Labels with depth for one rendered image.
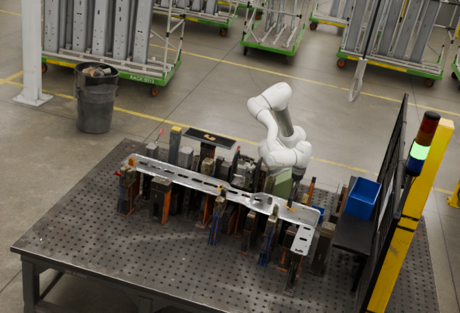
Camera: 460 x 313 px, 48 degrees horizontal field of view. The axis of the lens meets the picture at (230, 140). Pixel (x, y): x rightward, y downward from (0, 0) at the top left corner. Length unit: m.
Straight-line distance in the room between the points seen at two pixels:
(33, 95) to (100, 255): 3.88
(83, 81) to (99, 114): 0.42
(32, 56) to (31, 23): 0.40
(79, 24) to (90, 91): 2.03
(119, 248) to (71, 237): 0.31
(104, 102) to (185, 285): 3.26
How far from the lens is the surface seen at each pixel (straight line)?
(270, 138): 3.24
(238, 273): 3.29
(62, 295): 4.08
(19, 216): 4.85
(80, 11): 7.70
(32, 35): 6.62
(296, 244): 3.12
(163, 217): 3.51
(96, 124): 6.09
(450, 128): 2.50
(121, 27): 7.53
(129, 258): 3.29
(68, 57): 7.61
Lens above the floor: 2.83
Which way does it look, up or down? 26 degrees down
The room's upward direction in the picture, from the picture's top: 10 degrees clockwise
